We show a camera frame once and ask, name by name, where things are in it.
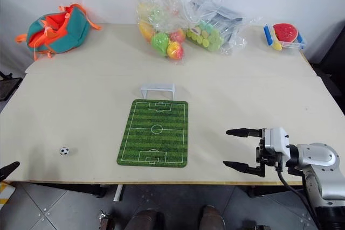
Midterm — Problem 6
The red toy watermelon slice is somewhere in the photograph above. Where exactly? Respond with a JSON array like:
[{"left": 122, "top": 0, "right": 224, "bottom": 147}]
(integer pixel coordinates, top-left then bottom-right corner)
[{"left": 272, "top": 23, "right": 299, "bottom": 43}]

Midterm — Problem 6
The white table leg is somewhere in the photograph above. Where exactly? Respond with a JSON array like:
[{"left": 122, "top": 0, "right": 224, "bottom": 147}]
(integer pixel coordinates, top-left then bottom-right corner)
[{"left": 113, "top": 184, "right": 125, "bottom": 203}]

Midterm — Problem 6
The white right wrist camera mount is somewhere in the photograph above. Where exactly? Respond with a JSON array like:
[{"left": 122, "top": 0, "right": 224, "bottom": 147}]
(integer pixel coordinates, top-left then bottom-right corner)
[{"left": 261, "top": 127, "right": 291, "bottom": 159}]

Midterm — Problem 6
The dark brown rounded shape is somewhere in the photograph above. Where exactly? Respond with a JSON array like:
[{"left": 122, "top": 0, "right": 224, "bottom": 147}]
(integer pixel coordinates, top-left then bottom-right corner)
[
  {"left": 124, "top": 208, "right": 165, "bottom": 230},
  {"left": 198, "top": 205, "right": 226, "bottom": 230}
]

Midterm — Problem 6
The red yellow toy peach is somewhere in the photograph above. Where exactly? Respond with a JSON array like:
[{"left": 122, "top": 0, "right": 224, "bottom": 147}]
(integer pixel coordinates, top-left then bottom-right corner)
[{"left": 170, "top": 29, "right": 187, "bottom": 44}]

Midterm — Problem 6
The pack of light green discs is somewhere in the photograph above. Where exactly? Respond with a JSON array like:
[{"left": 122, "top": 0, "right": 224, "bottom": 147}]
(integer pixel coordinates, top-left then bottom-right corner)
[{"left": 186, "top": 20, "right": 225, "bottom": 52}]

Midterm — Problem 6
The green toy fruit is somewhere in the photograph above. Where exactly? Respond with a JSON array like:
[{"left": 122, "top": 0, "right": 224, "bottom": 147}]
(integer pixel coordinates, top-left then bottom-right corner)
[{"left": 150, "top": 32, "right": 171, "bottom": 57}]

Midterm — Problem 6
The yellow white floor object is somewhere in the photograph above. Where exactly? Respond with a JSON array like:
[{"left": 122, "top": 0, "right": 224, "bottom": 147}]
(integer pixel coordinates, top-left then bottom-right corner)
[{"left": 0, "top": 180, "right": 15, "bottom": 206}]

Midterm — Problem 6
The grey box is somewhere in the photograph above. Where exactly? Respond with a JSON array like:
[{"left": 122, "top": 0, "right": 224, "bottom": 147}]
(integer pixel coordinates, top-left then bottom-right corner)
[{"left": 191, "top": 0, "right": 244, "bottom": 45}]

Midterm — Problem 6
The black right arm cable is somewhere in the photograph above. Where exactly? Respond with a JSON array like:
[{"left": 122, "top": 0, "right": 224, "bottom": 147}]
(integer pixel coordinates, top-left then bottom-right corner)
[{"left": 275, "top": 167, "right": 323, "bottom": 230}]

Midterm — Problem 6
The clear plastic bag of fruit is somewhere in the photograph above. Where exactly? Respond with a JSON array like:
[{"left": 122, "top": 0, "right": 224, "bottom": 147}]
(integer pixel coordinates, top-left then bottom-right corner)
[{"left": 132, "top": 0, "right": 195, "bottom": 66}]

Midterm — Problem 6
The clear bag with grey box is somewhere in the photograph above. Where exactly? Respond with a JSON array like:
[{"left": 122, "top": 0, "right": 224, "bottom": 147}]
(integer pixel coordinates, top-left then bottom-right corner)
[{"left": 183, "top": 0, "right": 263, "bottom": 56}]

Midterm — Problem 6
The green soccer field mat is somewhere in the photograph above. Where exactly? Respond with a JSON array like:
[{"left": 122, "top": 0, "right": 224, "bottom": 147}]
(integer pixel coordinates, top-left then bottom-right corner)
[{"left": 116, "top": 99, "right": 189, "bottom": 167}]

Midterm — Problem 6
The teal orange backpack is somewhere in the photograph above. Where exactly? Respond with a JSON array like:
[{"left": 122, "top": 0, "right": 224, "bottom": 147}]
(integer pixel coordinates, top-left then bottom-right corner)
[{"left": 15, "top": 3, "right": 102, "bottom": 61}]

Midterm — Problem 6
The pink yellow toy peach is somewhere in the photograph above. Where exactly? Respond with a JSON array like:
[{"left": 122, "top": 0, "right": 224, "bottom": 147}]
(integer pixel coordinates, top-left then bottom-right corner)
[{"left": 167, "top": 41, "right": 184, "bottom": 61}]

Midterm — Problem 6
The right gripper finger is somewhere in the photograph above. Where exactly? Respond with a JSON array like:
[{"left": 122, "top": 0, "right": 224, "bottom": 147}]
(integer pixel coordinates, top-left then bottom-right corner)
[
  {"left": 225, "top": 128, "right": 263, "bottom": 138},
  {"left": 223, "top": 161, "right": 266, "bottom": 178}
]

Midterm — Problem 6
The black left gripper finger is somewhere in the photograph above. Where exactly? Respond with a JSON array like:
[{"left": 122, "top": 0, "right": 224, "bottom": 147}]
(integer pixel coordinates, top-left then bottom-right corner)
[{"left": 0, "top": 161, "right": 21, "bottom": 182}]

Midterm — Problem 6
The white miniature goal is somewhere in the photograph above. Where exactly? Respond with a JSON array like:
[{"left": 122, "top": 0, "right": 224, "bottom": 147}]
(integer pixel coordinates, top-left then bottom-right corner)
[{"left": 140, "top": 83, "right": 176, "bottom": 100}]

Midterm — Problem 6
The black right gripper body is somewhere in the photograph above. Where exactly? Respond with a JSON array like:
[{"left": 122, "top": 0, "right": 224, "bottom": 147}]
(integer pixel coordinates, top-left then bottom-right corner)
[{"left": 255, "top": 137, "right": 284, "bottom": 172}]

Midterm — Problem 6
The clear tray with toys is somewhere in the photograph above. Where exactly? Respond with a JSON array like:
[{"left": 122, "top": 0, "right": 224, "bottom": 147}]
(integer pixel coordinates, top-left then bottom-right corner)
[{"left": 263, "top": 23, "right": 307, "bottom": 51}]

